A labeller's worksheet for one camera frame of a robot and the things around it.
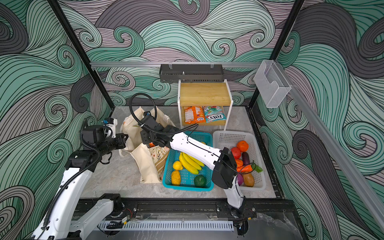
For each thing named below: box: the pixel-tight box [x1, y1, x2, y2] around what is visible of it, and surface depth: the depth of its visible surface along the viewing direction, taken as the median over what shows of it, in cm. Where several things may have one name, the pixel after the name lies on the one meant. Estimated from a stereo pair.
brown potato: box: [243, 173, 255, 187], surface depth 79 cm
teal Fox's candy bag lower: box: [203, 105, 227, 123], surface depth 94 cm
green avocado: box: [194, 174, 206, 188], surface depth 80 cm
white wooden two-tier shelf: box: [177, 79, 234, 131], surface depth 90 cm
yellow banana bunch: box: [179, 152, 205, 175], surface depth 88 cm
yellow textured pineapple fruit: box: [171, 170, 181, 186], surface depth 81 cm
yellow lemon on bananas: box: [173, 160, 183, 170], surface depth 87 cm
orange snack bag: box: [184, 106, 206, 125], surface depth 93 cm
